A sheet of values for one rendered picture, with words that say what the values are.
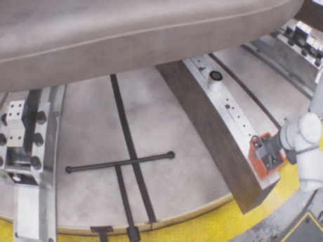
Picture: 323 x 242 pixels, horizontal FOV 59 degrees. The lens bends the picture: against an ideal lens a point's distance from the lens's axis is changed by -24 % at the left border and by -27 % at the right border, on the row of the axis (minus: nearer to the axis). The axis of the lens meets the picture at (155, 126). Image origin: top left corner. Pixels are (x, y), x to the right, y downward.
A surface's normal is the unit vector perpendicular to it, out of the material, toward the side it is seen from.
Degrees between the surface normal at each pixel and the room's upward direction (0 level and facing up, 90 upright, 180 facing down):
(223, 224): 0
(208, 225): 0
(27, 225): 0
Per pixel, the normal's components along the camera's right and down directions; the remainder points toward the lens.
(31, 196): 0.02, -0.56
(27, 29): 0.06, 0.55
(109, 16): 0.22, 0.36
